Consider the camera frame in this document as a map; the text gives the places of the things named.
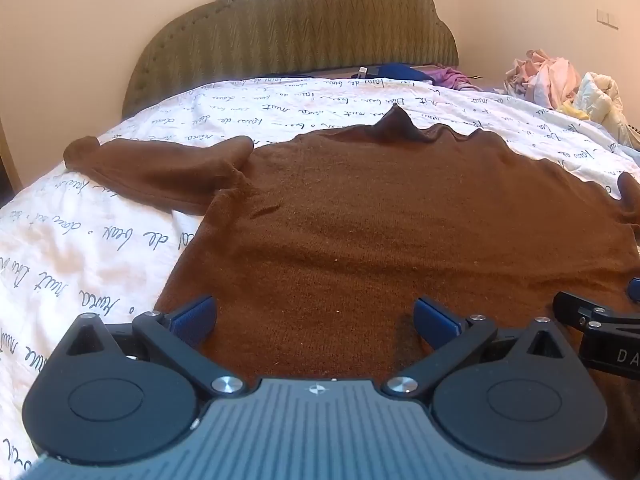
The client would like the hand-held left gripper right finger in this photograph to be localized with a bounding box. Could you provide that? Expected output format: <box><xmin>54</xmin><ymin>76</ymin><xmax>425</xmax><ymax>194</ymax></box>
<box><xmin>381</xmin><ymin>297</ymin><xmax>581</xmax><ymax>401</ymax></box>

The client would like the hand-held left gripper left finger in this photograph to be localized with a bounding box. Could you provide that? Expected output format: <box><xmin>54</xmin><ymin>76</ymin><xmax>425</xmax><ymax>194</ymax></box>
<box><xmin>52</xmin><ymin>295</ymin><xmax>249</xmax><ymax>401</ymax></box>

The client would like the brown knit sweater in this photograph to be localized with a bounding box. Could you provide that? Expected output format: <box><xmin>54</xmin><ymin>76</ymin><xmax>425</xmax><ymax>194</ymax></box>
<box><xmin>64</xmin><ymin>104</ymin><xmax>640</xmax><ymax>423</ymax></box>

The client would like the white script-print bedspread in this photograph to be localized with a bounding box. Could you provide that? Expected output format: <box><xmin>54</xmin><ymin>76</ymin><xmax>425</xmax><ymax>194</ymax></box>
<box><xmin>0</xmin><ymin>75</ymin><xmax>640</xmax><ymax>480</ymax></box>

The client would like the cream crumpled cloth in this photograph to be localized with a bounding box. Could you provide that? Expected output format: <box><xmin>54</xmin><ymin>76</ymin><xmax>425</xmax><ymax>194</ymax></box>
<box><xmin>562</xmin><ymin>72</ymin><xmax>640</xmax><ymax>150</ymax></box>

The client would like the purple cloth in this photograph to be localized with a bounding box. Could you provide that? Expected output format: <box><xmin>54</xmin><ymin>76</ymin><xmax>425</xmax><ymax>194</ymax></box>
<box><xmin>430</xmin><ymin>66</ymin><xmax>474</xmax><ymax>92</ymax></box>

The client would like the wooden bedside furniture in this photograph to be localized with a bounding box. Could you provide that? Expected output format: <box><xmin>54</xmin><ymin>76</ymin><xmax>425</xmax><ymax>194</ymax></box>
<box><xmin>0</xmin><ymin>117</ymin><xmax>22</xmax><ymax>201</ymax></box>

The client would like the blue cloth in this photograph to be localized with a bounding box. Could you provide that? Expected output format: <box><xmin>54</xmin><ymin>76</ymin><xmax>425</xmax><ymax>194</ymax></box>
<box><xmin>372</xmin><ymin>62</ymin><xmax>434</xmax><ymax>82</ymax></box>

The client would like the green upholstered headboard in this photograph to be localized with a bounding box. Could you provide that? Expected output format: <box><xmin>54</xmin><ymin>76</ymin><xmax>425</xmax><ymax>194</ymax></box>
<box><xmin>121</xmin><ymin>0</ymin><xmax>460</xmax><ymax>120</ymax></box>

